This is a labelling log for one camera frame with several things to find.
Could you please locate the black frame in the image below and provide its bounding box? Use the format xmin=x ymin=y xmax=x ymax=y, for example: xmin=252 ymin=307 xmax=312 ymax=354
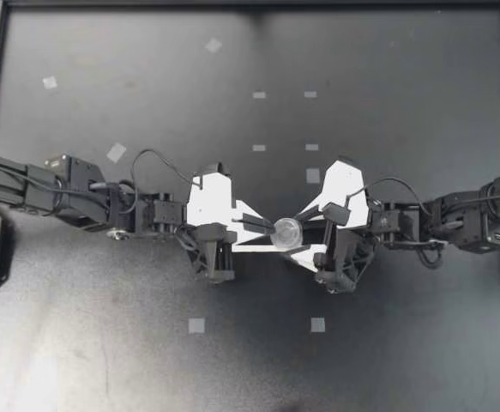
xmin=0 ymin=0 xmax=500 ymax=301

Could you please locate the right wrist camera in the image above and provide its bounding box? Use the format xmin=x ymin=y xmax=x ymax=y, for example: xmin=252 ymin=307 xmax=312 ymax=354
xmin=316 ymin=155 xmax=370 ymax=229

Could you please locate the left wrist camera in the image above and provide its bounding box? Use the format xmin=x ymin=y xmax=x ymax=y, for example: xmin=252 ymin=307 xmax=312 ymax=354
xmin=186 ymin=161 xmax=236 ymax=227

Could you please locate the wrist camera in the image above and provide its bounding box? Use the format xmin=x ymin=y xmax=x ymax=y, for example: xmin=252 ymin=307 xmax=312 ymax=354
xmin=186 ymin=161 xmax=236 ymax=227
xmin=316 ymin=155 xmax=370 ymax=229

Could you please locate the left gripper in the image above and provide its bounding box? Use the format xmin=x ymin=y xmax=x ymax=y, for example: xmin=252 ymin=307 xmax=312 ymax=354
xmin=186 ymin=198 xmax=286 ymax=285

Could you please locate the black camera cable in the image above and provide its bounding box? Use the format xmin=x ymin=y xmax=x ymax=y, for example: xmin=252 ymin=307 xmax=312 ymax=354
xmin=346 ymin=177 xmax=433 ymax=216
xmin=130 ymin=148 xmax=203 ymax=192

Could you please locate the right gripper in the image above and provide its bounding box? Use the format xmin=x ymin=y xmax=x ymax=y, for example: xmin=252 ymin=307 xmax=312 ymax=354
xmin=281 ymin=193 xmax=378 ymax=296

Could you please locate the small clear plastic cup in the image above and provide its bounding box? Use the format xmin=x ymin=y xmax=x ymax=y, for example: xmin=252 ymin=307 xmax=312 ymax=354
xmin=273 ymin=216 xmax=304 ymax=250

